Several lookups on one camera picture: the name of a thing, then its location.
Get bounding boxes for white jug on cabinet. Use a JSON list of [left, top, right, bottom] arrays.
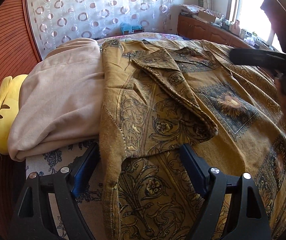
[[231, 20, 241, 36]]

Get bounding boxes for beige folded blanket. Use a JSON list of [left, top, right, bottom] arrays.
[[8, 38, 104, 161]]

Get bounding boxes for circle patterned sheer curtain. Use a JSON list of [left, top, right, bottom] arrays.
[[27, 0, 174, 58]]

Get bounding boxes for wooden slatted wardrobe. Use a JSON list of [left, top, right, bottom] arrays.
[[0, 0, 40, 237]]

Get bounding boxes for teal toy on bed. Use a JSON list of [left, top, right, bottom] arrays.
[[119, 23, 144, 35]]

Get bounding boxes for blue floral white bedsheet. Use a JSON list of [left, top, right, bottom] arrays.
[[25, 139, 109, 240]]

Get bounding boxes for yellow plush toy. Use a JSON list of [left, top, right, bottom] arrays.
[[0, 74, 27, 155]]

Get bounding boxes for cardboard box on cabinet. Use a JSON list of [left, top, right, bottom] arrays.
[[198, 11, 217, 23]]

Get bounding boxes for wooden sideboard cabinet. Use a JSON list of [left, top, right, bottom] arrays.
[[177, 15, 254, 49]]

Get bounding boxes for gold patterned garment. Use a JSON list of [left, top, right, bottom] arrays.
[[99, 40, 286, 239]]

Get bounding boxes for patterned fabric on cabinet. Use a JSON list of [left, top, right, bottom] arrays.
[[180, 4, 206, 14]]

